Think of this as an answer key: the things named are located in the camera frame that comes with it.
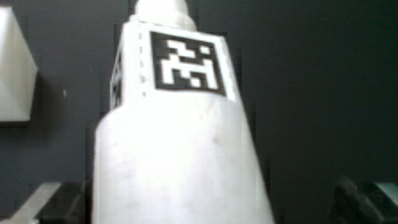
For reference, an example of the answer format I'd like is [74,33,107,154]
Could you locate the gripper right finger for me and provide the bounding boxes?
[331,177,398,224]

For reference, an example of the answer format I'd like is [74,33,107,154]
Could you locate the white cylindrical table leg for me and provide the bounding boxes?
[93,0,276,224]

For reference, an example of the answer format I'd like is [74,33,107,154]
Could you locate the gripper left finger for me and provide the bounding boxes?
[8,181,93,224]

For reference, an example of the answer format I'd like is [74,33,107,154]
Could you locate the white left fence wall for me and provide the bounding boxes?
[0,4,38,122]

